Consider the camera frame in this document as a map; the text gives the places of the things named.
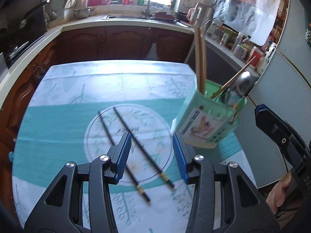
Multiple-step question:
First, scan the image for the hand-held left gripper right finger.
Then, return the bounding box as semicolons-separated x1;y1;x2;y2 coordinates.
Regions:
171;131;280;233

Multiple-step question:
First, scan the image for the grey refrigerator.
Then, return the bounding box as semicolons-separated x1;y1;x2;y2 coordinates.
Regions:
243;0;311;190

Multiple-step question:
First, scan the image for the black frying pan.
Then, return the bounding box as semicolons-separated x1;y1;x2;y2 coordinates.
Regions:
18;0;50;30

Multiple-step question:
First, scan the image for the white kitchen countertop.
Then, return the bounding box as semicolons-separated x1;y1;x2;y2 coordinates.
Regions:
0;15;263;107

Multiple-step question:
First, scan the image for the red pot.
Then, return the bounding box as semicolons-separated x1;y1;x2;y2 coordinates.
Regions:
153;11;175;22

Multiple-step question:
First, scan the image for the steel pot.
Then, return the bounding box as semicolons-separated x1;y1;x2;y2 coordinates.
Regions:
75;7;91;18

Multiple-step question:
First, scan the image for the glass pitcher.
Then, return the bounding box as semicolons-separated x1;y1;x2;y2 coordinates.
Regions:
205;18;225;42

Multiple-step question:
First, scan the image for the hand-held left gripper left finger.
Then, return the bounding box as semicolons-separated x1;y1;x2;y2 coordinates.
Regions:
24;131;132;233

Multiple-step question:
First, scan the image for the white mug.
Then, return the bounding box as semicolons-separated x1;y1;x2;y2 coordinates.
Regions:
232;44;248;60

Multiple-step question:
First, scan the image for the steel kitchen sink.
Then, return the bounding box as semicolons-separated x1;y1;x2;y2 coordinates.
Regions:
102;15;156;20

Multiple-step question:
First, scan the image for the green plastic utensil holder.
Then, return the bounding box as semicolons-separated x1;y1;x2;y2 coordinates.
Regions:
171;79;248;149

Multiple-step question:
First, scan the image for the person's right hand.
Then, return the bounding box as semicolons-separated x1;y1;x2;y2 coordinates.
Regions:
265;171;294;215

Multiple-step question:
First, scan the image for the white plastic bottle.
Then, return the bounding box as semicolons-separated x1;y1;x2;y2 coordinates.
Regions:
234;31;243;48

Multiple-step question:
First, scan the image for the teal white patterned tablecloth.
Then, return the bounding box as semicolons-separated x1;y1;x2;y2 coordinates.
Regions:
11;62;255;233

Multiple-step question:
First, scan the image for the black gold-banded chopstick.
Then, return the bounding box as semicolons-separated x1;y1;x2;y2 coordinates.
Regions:
113;107;175;189
97;111;151;202

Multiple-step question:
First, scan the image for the steel electric kettle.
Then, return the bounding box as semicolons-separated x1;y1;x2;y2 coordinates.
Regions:
187;2;214;27

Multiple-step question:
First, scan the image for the dark-handled knife rack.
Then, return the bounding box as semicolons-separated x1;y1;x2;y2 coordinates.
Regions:
33;62;46;80

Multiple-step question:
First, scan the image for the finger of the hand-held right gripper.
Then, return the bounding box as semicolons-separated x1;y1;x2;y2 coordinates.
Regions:
254;104;296;156

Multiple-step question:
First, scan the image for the steel faucet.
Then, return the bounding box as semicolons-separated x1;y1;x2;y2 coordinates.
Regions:
140;0;152;17

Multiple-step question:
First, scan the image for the wall plastic sheet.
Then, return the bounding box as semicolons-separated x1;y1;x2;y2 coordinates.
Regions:
216;0;285;46

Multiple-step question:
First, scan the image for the patterned bamboo chopstick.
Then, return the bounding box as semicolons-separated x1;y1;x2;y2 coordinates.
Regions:
210;56;257;100

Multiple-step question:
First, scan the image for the red-label jar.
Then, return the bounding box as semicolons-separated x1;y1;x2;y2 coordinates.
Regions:
248;46;263;68

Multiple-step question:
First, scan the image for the gas stove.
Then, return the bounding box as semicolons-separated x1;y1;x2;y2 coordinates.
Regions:
3;39;32;63

